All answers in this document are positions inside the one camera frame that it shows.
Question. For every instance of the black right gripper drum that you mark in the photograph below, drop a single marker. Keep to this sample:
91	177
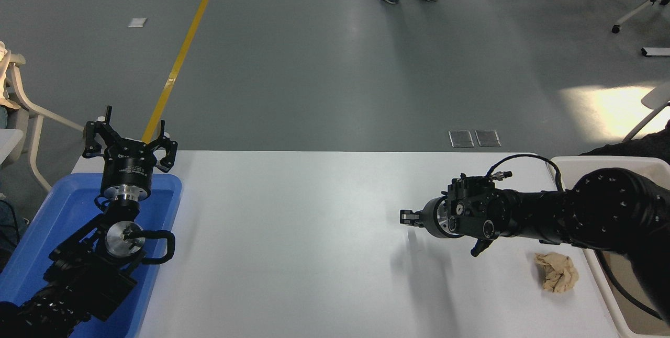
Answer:
429	217

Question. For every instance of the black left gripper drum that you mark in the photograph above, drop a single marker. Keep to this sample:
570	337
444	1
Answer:
128	165

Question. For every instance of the tan paper ball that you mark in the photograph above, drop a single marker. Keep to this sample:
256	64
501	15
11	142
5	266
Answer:
557	272

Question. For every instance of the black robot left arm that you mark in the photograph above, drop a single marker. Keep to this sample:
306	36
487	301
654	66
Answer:
78	275

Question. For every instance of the blue plastic tray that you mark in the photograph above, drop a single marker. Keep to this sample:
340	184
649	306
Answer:
57	207

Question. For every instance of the metal floor outlet plate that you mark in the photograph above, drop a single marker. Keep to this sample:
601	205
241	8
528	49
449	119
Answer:
461	138
488	138

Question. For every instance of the seated person beside white chair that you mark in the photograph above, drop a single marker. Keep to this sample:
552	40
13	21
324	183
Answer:
4	94

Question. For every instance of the large pale plastic bin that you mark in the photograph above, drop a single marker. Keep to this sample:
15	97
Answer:
568	163

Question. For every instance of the person in dark top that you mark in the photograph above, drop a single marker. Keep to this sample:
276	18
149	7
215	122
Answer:
638	148

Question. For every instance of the white chair with grey leg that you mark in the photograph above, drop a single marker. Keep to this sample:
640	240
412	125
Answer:
658	98

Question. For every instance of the short white table foot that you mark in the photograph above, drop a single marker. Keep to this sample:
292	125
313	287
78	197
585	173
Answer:
655	52

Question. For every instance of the office chair wheeled base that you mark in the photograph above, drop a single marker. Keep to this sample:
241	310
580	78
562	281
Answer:
636	12

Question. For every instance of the white chair with curved frame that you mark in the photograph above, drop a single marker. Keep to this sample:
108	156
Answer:
36	113

